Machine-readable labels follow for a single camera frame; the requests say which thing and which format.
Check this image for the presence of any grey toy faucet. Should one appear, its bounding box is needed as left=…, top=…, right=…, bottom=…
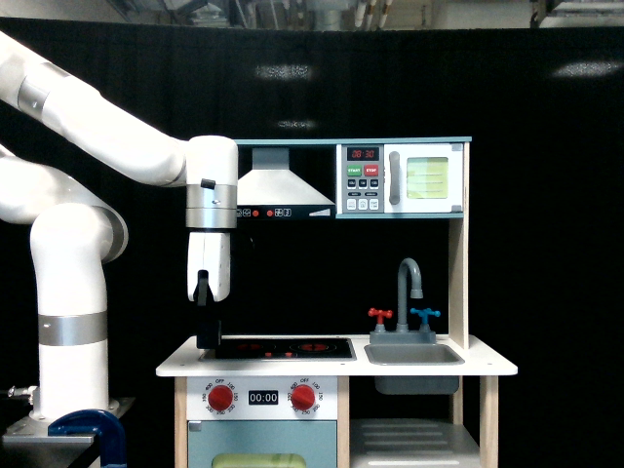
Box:
left=370, top=257, right=437, bottom=345

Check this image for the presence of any wooden toy kitchen frame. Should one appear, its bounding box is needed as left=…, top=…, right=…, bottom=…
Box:
left=156, top=136, right=518, bottom=467

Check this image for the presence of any red tap handle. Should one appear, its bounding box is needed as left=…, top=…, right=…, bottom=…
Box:
left=368, top=307, right=394, bottom=332

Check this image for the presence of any right red oven knob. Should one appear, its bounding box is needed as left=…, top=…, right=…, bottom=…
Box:
left=291, top=384, right=316, bottom=411

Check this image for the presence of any blue clamp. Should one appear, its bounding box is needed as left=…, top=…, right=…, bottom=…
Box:
left=48, top=409, right=128, bottom=468

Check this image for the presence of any blue tap handle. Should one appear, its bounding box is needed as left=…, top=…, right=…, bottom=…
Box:
left=409, top=308, right=441, bottom=332

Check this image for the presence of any black toy stovetop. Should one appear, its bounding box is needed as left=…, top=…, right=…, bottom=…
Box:
left=200, top=337, right=354, bottom=361

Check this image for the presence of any left red oven knob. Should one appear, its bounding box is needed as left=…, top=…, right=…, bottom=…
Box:
left=208, top=384, right=234, bottom=411

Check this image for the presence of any black oven timer display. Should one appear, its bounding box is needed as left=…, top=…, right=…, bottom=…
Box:
left=248, top=389, right=280, bottom=406

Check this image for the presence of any white toy microwave door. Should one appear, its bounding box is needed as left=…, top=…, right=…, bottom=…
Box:
left=383, top=142, right=464, bottom=214

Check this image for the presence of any grey microwave control panel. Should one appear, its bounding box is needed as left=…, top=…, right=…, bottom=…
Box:
left=336, top=143, right=384, bottom=215

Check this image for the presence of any white lower shelf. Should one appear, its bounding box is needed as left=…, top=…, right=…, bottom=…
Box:
left=350, top=418, right=481, bottom=468

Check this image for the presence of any red oven knob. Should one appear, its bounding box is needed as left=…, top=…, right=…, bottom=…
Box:
left=208, top=384, right=234, bottom=411
left=291, top=384, right=316, bottom=411

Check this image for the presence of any grey metal base plate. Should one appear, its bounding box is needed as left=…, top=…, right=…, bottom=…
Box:
left=1, top=398, right=135, bottom=467

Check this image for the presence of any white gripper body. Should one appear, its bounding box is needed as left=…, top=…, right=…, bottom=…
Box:
left=187, top=231, right=230, bottom=302

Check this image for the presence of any grey toy sink basin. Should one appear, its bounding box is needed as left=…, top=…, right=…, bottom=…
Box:
left=365, top=344, right=464, bottom=395

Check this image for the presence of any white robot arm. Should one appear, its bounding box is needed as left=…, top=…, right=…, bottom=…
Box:
left=1, top=36, right=238, bottom=422

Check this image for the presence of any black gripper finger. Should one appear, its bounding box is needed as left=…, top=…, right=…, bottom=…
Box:
left=193, top=269, right=214, bottom=306
left=196, top=319, right=221, bottom=349

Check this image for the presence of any grey toy range hood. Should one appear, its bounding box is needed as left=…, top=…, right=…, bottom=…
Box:
left=237, top=146, right=335, bottom=221

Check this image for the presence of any teal toy oven door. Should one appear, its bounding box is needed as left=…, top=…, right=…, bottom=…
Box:
left=188, top=420, right=337, bottom=467

